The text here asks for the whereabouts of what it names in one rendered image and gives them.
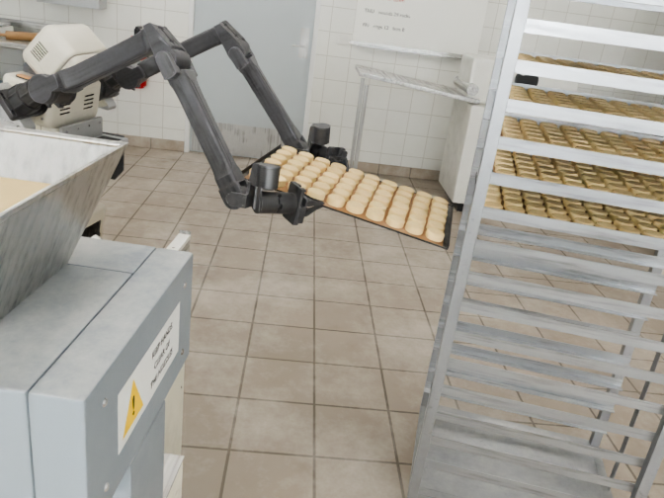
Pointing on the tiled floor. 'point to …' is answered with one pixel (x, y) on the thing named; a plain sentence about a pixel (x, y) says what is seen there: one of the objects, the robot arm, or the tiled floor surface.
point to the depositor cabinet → (173, 466)
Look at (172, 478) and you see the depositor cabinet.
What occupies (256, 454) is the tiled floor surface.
